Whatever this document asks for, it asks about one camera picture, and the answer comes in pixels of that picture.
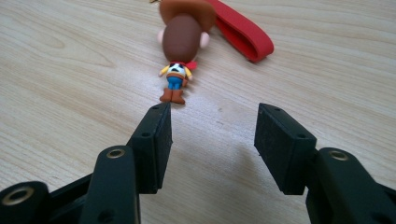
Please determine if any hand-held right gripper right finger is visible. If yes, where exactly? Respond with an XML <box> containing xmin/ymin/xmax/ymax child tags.
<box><xmin>253</xmin><ymin>103</ymin><xmax>318</xmax><ymax>196</ymax></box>

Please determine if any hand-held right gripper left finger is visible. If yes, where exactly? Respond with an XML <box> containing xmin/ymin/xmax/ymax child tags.
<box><xmin>126</xmin><ymin>102</ymin><xmax>174</xmax><ymax>195</ymax></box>

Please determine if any red snack packet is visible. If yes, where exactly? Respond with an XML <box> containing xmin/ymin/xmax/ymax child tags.
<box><xmin>156</xmin><ymin>0</ymin><xmax>276</xmax><ymax>105</ymax></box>

